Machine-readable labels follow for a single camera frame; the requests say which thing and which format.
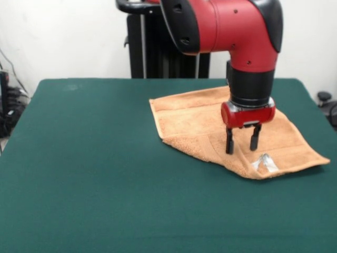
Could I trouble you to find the dark green table cloth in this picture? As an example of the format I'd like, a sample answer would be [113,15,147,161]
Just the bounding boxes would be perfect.
[0,77,337,253]

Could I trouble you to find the black box with red light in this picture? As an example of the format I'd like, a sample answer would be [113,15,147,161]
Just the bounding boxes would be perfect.
[0,70,10,119]

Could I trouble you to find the black cable bundle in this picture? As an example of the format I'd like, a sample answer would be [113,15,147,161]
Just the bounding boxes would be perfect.
[0,106,22,138]

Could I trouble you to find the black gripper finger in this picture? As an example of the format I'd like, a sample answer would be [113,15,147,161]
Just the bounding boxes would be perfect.
[249,123,263,152]
[225,127,235,155]

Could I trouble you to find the orange terry towel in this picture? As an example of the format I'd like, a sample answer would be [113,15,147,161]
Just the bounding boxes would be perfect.
[148,85,331,180]

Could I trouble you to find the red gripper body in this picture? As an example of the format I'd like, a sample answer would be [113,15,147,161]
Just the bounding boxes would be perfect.
[220,98,276,130]

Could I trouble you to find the black robot pedestal with handle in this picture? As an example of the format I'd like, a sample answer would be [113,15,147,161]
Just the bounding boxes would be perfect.
[115,0,211,79]

